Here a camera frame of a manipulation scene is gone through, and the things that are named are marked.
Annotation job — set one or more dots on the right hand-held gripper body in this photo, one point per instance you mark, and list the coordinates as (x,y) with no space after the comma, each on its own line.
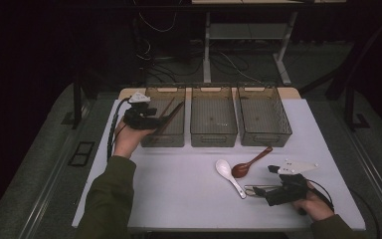
(286,194)

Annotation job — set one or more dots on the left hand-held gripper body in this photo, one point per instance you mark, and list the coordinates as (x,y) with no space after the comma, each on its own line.
(139,121)

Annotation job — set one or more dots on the silver metal utensil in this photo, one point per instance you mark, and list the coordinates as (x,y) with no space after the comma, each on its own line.
(250,186)

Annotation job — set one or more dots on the clear brown storage bin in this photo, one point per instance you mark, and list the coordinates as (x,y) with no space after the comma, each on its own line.
(214,116)
(263,116)
(175,132)

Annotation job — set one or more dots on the black chopstick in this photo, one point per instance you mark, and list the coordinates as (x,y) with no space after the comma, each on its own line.
(177,112)

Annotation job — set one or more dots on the reddish brown spoon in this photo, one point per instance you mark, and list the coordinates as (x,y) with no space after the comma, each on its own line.
(240,170)

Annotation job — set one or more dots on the white ceramic spoon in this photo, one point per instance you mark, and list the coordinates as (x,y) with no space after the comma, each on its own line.
(225,169)

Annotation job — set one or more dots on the person's left hand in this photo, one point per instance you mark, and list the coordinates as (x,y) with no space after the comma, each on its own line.
(129,139)

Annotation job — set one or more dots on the person's right hand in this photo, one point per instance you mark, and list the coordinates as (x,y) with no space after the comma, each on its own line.
(315,207)

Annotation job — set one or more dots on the black metal stand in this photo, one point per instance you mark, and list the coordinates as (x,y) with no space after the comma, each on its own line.
(77,106)
(351,106)

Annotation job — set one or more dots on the white table cover board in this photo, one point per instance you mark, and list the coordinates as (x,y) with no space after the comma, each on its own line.
(185,199)

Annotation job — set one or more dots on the metal floor rail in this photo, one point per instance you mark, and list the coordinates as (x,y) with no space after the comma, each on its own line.
(46,189)
(371,172)

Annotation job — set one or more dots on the white metal desk frame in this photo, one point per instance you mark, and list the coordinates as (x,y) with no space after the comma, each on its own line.
(247,31)

